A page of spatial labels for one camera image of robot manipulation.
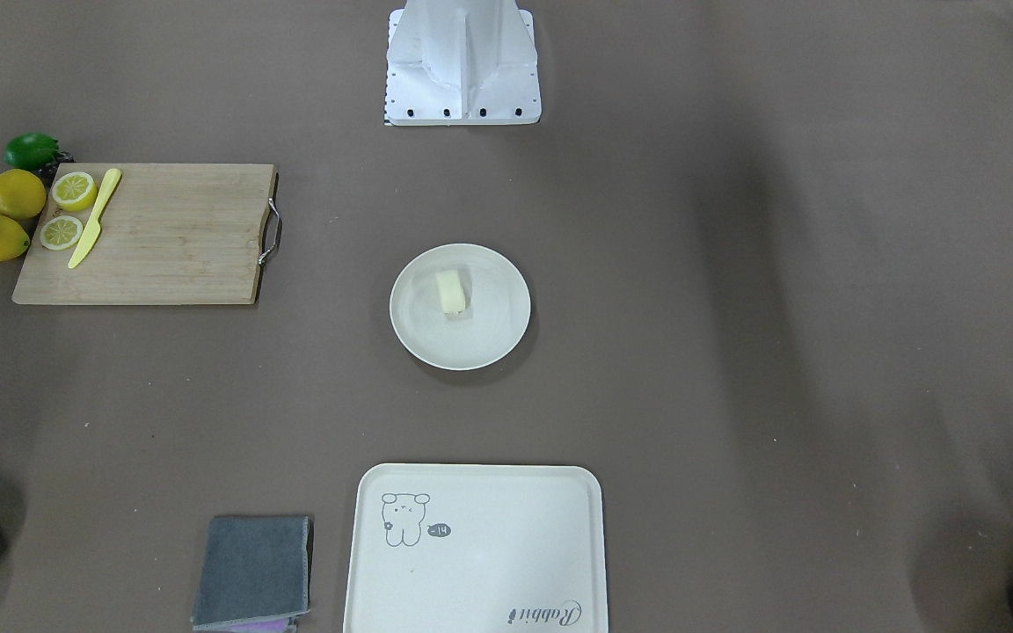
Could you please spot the lower lemon half slice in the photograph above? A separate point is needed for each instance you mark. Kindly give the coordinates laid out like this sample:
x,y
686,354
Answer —
x,y
74,192

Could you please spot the yellow plastic knife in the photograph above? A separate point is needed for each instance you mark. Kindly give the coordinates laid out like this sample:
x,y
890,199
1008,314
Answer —
x,y
92,228

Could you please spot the grey folded cloth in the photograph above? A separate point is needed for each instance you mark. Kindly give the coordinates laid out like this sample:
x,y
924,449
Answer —
x,y
255,574

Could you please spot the lemon half slice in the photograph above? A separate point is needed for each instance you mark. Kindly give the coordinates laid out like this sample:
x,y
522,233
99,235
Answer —
x,y
62,232
74,192

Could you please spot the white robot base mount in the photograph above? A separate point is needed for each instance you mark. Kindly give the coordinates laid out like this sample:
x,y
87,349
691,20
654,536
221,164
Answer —
x,y
461,63

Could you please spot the beige round plate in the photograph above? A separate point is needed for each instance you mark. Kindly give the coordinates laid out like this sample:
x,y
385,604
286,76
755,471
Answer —
x,y
496,312

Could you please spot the white rabbit tray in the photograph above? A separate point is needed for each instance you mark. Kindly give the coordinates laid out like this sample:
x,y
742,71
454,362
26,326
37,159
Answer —
x,y
477,548

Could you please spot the green lime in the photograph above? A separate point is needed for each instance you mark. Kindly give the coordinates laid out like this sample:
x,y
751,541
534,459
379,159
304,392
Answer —
x,y
31,151

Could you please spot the upper lemon half slice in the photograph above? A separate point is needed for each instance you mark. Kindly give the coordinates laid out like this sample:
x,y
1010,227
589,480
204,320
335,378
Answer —
x,y
62,232

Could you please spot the wooden cutting board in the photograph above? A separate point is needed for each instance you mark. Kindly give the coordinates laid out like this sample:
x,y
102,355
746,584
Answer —
x,y
172,234

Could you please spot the lower whole lemon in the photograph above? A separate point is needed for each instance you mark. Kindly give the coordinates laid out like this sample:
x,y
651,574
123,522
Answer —
x,y
22,194

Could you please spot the dark grapes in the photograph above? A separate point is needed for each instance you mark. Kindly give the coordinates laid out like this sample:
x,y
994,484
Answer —
x,y
48,172

